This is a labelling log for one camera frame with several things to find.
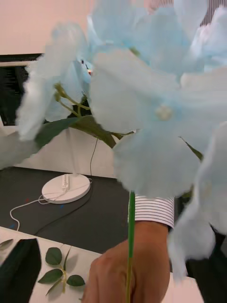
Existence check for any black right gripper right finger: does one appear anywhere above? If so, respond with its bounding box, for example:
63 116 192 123
188 257 227 303

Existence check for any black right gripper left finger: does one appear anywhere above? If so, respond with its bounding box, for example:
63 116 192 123
0 238 42 303

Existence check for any pale blue artificial flower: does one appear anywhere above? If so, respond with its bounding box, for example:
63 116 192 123
0 0 227 303

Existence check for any person's forearm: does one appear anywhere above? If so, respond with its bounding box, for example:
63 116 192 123
129 195 175 230

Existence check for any person's hand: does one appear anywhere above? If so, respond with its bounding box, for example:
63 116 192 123
82 221 171 303

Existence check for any green leaf twig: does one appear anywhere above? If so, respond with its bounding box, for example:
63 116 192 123
37 245 86 296
0 238 14 251

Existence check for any white round stand base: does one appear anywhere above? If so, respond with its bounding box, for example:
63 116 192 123
42 174 91 205

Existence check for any black screen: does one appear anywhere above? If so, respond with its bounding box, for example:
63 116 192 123
0 53 45 126

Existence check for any person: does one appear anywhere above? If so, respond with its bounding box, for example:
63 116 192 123
151 0 227 27

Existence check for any white cable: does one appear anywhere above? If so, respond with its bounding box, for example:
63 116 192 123
9 191 65 232

